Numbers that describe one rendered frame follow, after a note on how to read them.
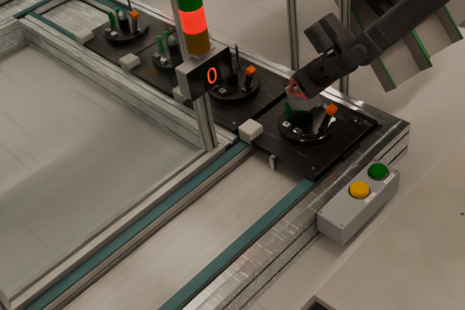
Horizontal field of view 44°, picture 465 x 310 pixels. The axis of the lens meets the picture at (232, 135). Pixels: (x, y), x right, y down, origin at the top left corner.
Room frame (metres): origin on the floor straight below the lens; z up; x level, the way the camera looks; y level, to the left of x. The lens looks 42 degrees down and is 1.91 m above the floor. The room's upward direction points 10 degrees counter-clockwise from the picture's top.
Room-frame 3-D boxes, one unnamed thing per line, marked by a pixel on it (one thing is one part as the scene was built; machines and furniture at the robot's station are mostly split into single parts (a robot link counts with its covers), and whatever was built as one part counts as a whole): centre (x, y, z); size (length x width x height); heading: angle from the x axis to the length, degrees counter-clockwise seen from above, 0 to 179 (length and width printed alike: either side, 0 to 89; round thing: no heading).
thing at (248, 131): (1.05, -0.05, 0.97); 0.05 x 0.05 x 0.04; 38
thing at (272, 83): (1.24, -0.02, 1.01); 0.24 x 0.24 x 0.13; 38
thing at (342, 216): (0.82, -0.25, 0.93); 0.21 x 0.07 x 0.06; 128
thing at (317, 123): (1.04, -0.18, 0.98); 0.14 x 0.14 x 0.02
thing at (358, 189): (0.82, -0.25, 0.96); 0.04 x 0.04 x 0.02
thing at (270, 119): (1.04, -0.18, 0.96); 0.24 x 0.24 x 0.02; 38
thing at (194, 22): (1.01, 0.04, 1.33); 0.05 x 0.05 x 0.05
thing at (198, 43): (1.01, 0.04, 1.28); 0.05 x 0.05 x 0.05
